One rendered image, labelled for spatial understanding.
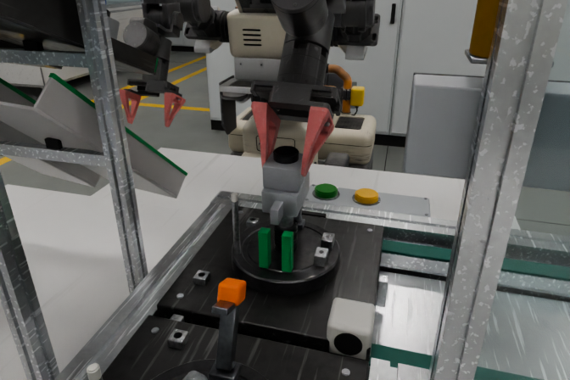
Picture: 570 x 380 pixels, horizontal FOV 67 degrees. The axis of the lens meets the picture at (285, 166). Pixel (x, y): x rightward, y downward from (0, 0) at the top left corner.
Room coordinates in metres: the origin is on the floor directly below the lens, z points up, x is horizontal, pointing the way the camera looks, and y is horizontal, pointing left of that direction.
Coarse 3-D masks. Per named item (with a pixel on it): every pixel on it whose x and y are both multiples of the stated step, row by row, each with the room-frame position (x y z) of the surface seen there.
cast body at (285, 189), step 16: (272, 160) 0.46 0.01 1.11; (288, 160) 0.45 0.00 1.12; (272, 176) 0.45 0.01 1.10; (288, 176) 0.44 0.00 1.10; (304, 176) 0.46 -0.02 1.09; (272, 192) 0.44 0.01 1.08; (288, 192) 0.44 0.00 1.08; (304, 192) 0.47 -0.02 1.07; (272, 208) 0.43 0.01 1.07; (288, 208) 0.44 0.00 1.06; (272, 224) 0.42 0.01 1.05
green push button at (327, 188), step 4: (320, 184) 0.68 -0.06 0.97; (324, 184) 0.68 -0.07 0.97; (328, 184) 0.68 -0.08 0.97; (316, 188) 0.67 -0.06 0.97; (320, 188) 0.67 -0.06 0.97; (324, 188) 0.67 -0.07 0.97; (328, 188) 0.67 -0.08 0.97; (332, 188) 0.67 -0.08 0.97; (336, 188) 0.67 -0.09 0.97; (316, 192) 0.66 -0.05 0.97; (320, 192) 0.66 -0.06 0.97; (324, 192) 0.66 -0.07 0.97; (328, 192) 0.66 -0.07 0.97; (332, 192) 0.66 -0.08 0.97; (336, 192) 0.66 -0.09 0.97; (320, 196) 0.65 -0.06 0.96; (324, 196) 0.65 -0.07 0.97; (328, 196) 0.65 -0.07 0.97; (332, 196) 0.65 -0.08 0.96
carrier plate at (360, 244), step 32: (224, 224) 0.55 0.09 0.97; (320, 224) 0.55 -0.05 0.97; (352, 224) 0.55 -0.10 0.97; (224, 256) 0.47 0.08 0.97; (352, 256) 0.47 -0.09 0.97; (192, 288) 0.41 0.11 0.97; (320, 288) 0.41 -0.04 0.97; (352, 288) 0.41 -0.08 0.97; (192, 320) 0.37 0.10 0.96; (256, 320) 0.36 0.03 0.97; (288, 320) 0.36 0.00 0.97; (320, 320) 0.36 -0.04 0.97
